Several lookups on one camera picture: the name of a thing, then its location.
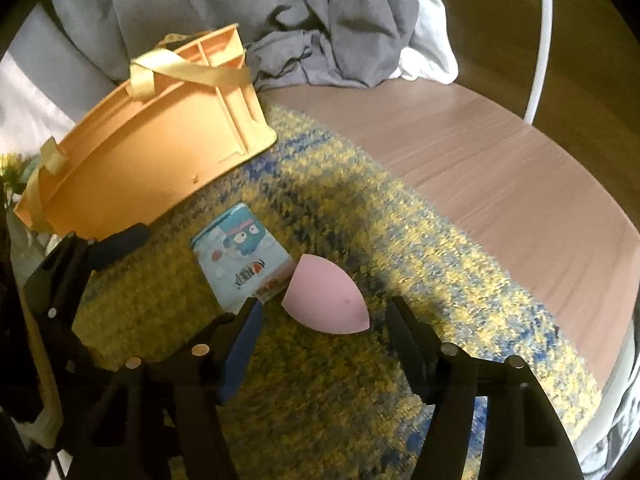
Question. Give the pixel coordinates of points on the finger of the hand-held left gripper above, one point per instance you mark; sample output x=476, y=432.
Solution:
x=122, y=241

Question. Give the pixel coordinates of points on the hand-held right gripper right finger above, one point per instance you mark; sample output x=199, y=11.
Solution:
x=407, y=340

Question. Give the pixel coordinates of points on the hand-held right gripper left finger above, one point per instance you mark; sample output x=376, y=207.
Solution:
x=240, y=355

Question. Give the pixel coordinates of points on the pink makeup sponge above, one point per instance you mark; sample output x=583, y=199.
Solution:
x=325, y=295

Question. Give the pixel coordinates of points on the orange plastic crate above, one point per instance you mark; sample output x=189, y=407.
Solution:
x=150, y=145

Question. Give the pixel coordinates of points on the teal tissue packet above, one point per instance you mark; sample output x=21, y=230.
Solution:
x=235, y=255

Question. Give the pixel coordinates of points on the yellow blue plaid mat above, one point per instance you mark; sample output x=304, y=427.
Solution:
x=350, y=400

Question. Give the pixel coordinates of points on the sunflower bouquet in green wrap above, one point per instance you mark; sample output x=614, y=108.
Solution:
x=10, y=167

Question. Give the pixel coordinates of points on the gray curtain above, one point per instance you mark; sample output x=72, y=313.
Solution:
x=225, y=5

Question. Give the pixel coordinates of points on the white curtain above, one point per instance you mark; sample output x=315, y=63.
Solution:
x=430, y=50

